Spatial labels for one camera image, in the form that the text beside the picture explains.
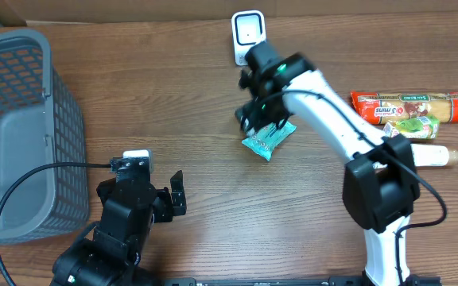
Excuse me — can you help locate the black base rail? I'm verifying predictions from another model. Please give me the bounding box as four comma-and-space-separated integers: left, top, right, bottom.
161, 273, 443, 286

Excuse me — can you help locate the orange spaghetti packet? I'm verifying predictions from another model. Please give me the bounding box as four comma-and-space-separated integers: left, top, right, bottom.
351, 91, 458, 125

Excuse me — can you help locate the light blue wipes packet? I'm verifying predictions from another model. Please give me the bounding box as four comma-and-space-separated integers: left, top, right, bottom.
242, 122, 297, 161

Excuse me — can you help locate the green snack packet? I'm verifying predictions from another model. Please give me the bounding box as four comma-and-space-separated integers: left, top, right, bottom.
382, 115, 440, 140

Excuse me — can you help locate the white cream tube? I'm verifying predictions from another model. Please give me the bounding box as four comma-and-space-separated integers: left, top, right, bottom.
411, 144, 458, 167

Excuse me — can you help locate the grey plastic mesh basket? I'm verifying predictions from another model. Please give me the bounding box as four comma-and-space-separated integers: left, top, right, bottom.
0, 29, 89, 243

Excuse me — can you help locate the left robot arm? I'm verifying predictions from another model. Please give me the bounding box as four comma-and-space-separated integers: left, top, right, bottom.
51, 170, 186, 286

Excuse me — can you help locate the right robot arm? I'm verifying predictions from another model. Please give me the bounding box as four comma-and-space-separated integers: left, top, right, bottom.
235, 48, 420, 285

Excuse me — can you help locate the white barcode scanner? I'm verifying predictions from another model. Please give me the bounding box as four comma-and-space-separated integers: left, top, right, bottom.
231, 10, 267, 66

